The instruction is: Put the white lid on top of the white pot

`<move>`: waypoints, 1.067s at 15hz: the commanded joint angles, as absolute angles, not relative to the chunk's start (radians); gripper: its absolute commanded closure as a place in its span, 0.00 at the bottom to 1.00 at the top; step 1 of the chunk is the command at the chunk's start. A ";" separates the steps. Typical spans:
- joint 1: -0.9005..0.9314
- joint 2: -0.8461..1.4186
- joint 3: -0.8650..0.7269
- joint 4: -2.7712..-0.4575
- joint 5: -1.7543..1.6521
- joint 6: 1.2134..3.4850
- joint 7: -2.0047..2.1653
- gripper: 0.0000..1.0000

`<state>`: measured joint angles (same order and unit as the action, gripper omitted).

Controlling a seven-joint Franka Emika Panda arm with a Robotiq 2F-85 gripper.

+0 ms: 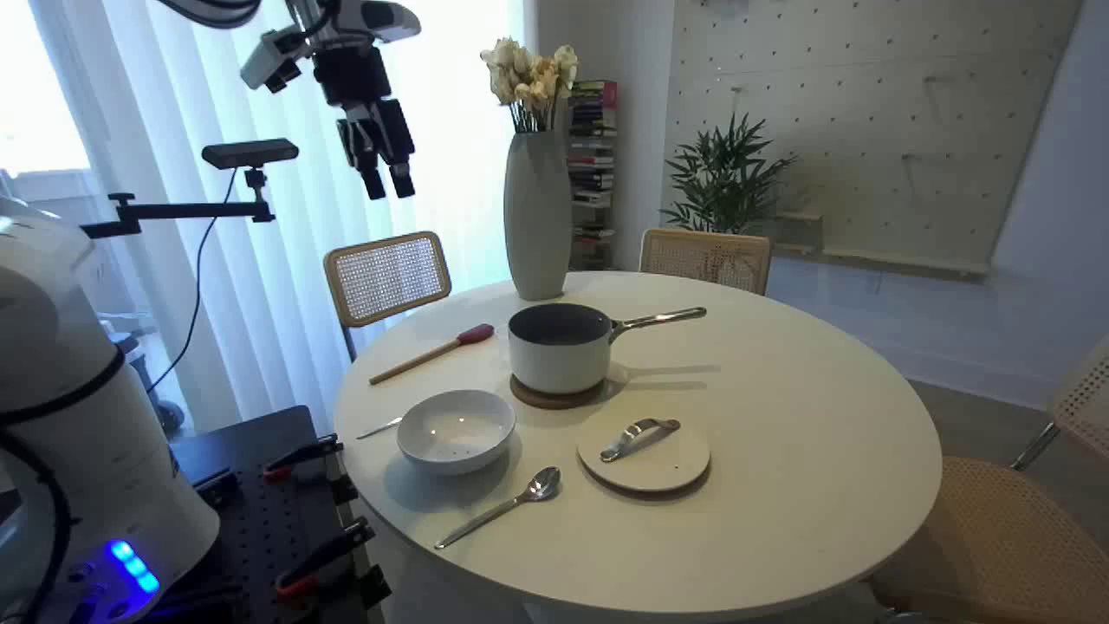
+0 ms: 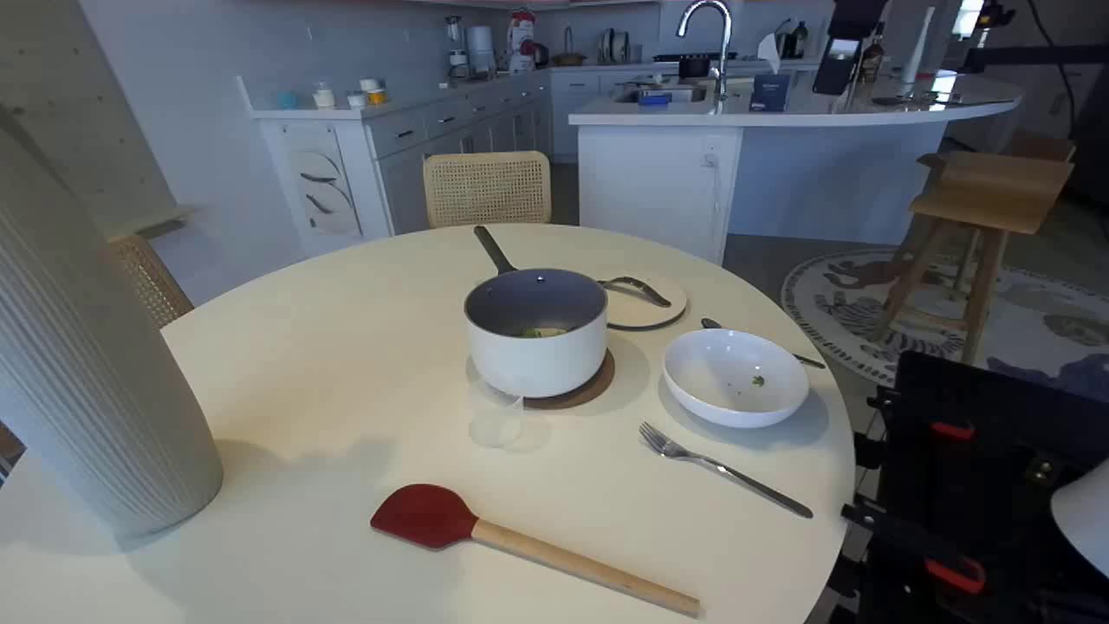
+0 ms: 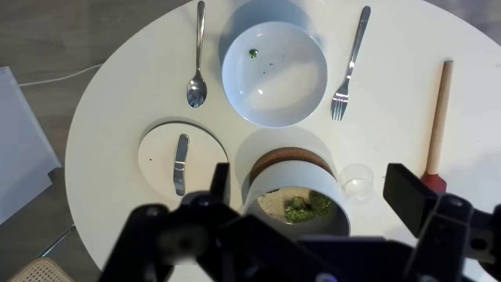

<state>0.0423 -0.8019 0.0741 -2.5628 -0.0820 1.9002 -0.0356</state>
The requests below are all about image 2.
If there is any beige chair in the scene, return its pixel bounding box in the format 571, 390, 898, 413
419, 149, 554, 231

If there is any wooden side furniture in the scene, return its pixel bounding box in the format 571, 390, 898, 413
105, 228, 197, 329

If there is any white pot with dark handle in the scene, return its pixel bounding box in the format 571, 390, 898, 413
462, 221, 615, 403

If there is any white kitchen island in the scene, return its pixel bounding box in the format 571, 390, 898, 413
565, 68, 1026, 267

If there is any white lamp shade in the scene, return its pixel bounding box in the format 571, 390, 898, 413
1047, 458, 1109, 583

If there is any black camera stand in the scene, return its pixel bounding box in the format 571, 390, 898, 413
945, 0, 1109, 75

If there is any large white ribbed vase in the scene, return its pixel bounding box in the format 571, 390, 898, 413
0, 107, 225, 552

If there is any silver fork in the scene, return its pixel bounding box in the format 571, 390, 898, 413
638, 418, 819, 522

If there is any red spatula with wooden handle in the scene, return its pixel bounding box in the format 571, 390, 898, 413
367, 481, 708, 621

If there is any round patterned rug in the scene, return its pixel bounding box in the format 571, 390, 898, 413
781, 254, 1109, 398

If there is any white canister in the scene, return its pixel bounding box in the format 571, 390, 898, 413
464, 23, 500, 75

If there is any small clear glass dish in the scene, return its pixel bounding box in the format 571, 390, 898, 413
464, 390, 554, 453

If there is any red and white appliance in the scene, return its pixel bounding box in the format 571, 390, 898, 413
505, 8, 549, 75

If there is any black equipment cart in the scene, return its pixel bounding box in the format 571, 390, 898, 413
826, 345, 1109, 624

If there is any chrome faucet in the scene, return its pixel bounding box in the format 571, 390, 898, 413
676, 0, 737, 114

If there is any red clamp handle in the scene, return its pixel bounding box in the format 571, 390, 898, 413
923, 555, 992, 600
924, 418, 976, 446

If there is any blue box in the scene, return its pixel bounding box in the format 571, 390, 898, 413
746, 68, 796, 114

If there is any white bowl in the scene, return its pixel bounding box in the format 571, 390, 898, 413
658, 325, 816, 432

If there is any wooden stool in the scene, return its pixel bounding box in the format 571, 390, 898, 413
879, 149, 1078, 367

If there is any white sideboard cabinet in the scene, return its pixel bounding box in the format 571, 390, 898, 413
236, 67, 559, 256

